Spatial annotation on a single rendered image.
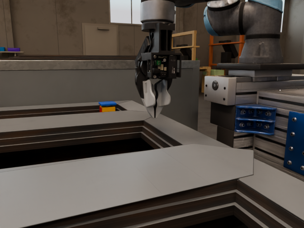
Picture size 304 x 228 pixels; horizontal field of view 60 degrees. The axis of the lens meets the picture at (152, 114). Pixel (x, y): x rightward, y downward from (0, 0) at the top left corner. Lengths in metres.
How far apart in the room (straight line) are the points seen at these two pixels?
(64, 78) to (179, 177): 0.88
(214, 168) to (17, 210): 0.30
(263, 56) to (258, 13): 0.15
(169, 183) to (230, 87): 0.54
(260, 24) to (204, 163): 0.64
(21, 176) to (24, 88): 0.77
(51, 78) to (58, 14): 7.49
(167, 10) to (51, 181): 0.40
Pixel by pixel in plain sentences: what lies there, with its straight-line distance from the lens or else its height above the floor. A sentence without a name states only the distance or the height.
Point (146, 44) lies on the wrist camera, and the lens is 0.61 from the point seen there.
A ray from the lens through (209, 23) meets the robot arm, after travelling 1.06.
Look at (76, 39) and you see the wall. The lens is 8.64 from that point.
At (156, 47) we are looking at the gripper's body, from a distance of 0.57.
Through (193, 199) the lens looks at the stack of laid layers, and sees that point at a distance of 0.41.
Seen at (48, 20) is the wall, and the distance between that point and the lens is 8.63.
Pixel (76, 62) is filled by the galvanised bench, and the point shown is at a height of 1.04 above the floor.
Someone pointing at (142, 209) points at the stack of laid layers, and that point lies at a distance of 0.38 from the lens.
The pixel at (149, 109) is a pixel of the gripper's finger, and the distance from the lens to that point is 0.62.
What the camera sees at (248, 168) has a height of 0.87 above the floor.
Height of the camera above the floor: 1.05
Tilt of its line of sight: 11 degrees down
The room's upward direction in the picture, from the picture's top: straight up
